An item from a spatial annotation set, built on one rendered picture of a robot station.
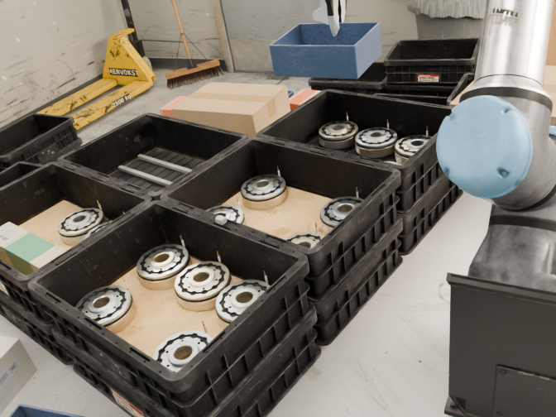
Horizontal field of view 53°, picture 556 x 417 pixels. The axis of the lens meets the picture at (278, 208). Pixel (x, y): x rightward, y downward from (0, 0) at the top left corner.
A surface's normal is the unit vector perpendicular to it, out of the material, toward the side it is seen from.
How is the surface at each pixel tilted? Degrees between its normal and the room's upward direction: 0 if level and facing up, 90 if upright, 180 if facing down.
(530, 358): 90
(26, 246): 0
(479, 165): 56
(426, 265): 0
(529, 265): 30
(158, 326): 0
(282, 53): 91
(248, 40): 90
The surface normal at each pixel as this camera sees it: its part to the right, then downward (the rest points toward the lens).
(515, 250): -0.48, -0.48
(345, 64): -0.47, 0.55
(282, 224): -0.15, -0.83
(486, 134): -0.73, -0.08
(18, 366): 0.94, 0.05
